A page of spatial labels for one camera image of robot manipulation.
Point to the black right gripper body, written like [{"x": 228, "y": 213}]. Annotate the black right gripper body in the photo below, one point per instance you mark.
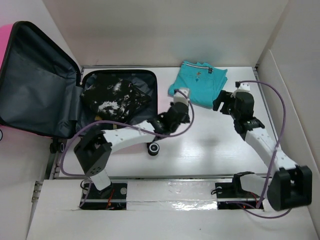
[{"x": 234, "y": 113}]

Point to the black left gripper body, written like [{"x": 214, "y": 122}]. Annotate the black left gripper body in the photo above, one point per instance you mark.
[{"x": 184, "y": 119}]

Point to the turquoise shorts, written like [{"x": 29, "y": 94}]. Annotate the turquoise shorts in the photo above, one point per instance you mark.
[{"x": 202, "y": 79}]

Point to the black white patterned garment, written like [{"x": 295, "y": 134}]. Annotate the black white patterned garment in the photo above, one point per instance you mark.
[{"x": 114, "y": 98}]

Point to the pink hard-shell suitcase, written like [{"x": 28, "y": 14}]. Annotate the pink hard-shell suitcase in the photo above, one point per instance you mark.
[{"x": 41, "y": 86}]

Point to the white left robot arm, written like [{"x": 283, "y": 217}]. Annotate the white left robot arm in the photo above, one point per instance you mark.
[{"x": 95, "y": 148}]

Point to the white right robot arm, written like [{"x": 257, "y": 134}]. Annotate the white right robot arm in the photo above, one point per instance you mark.
[{"x": 288, "y": 185}]

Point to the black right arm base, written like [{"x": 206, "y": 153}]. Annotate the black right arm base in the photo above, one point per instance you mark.
[{"x": 229, "y": 199}]

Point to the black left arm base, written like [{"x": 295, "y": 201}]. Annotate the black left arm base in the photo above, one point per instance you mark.
[{"x": 113, "y": 198}]

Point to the wooden shaving brush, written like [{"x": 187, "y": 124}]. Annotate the wooden shaving brush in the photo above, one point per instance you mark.
[{"x": 98, "y": 118}]

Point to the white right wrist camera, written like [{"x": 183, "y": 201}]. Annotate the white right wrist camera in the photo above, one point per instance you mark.
[{"x": 242, "y": 87}]

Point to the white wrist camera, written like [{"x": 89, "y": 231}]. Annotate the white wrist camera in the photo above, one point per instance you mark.
[
  {"x": 242, "y": 87},
  {"x": 181, "y": 95}
]

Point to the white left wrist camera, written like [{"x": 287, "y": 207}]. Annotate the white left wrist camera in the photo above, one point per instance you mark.
[{"x": 181, "y": 95}]

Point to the aluminium front rail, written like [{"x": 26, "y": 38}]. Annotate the aluminium front rail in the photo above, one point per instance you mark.
[{"x": 184, "y": 178}]

